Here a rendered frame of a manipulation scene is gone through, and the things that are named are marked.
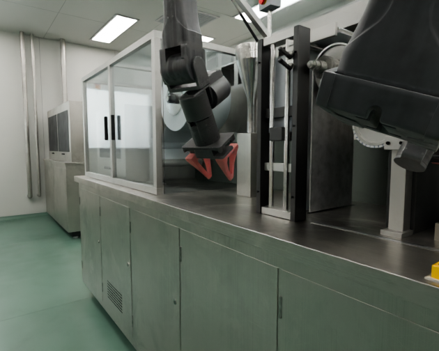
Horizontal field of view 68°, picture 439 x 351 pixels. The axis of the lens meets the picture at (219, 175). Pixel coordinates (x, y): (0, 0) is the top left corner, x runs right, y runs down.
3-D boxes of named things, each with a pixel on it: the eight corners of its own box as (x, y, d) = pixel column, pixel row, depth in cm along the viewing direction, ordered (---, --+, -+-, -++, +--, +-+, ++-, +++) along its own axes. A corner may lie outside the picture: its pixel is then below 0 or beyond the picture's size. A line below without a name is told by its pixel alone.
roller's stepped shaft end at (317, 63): (304, 71, 89) (304, 59, 89) (317, 74, 93) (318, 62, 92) (313, 68, 86) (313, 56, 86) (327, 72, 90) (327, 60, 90)
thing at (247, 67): (228, 194, 144) (228, 63, 139) (251, 192, 152) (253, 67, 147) (249, 198, 132) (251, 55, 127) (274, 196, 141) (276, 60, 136)
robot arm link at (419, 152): (475, 95, 53) (418, 83, 58) (445, 156, 52) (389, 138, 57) (458, 127, 63) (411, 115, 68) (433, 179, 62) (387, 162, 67)
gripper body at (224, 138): (199, 140, 75) (189, 111, 72) (237, 140, 70) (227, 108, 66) (183, 154, 71) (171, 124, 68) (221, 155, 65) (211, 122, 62)
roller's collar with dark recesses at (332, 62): (312, 80, 94) (313, 58, 93) (325, 83, 98) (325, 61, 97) (332, 76, 89) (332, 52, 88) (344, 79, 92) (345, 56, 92)
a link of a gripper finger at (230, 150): (220, 170, 78) (209, 135, 73) (247, 171, 74) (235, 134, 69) (205, 186, 73) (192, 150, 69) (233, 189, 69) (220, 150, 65)
